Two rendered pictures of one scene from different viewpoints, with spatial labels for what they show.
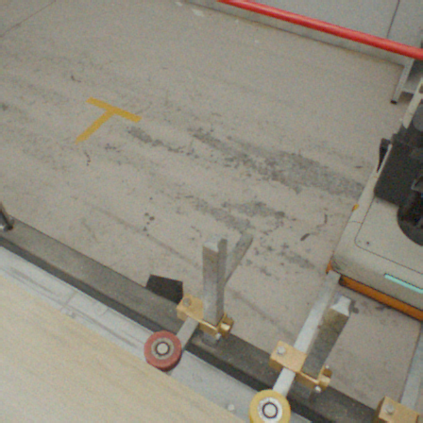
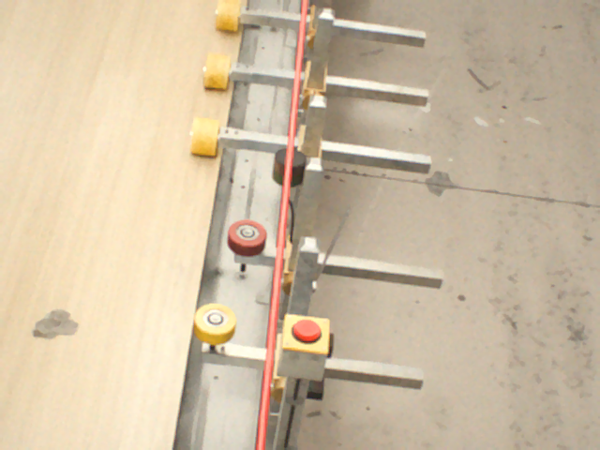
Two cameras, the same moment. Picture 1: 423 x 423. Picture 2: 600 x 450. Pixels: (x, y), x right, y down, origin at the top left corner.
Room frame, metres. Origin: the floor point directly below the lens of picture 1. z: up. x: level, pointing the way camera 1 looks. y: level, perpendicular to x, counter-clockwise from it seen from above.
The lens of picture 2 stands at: (0.15, -0.39, 2.55)
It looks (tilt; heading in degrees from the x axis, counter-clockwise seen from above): 42 degrees down; 58
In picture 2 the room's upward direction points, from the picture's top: 10 degrees clockwise
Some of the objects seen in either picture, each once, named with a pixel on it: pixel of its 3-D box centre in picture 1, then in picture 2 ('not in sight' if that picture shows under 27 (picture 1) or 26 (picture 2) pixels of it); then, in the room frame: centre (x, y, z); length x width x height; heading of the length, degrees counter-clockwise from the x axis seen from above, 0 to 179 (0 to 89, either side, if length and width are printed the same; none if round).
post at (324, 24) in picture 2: not in sight; (312, 98); (1.33, 1.53, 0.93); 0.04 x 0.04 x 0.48; 61
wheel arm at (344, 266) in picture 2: not in sight; (338, 266); (1.19, 1.08, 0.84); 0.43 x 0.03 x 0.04; 151
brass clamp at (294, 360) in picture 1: (300, 366); not in sight; (0.37, -0.20, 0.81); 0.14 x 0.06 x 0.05; 61
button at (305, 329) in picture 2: not in sight; (307, 331); (0.84, 0.64, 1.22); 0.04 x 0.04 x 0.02
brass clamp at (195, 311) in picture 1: (205, 317); not in sight; (0.49, 0.02, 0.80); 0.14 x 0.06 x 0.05; 61
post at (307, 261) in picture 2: not in sight; (293, 335); (0.97, 0.87, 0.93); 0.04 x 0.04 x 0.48; 61
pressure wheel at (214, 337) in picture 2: not in sight; (213, 337); (0.86, 0.98, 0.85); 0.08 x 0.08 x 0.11
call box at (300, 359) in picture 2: not in sight; (303, 349); (0.84, 0.64, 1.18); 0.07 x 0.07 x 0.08; 61
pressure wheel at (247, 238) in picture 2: not in sight; (245, 250); (1.01, 1.18, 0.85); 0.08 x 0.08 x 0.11
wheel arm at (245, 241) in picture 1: (209, 298); not in sight; (0.55, 0.01, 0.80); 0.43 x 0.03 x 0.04; 151
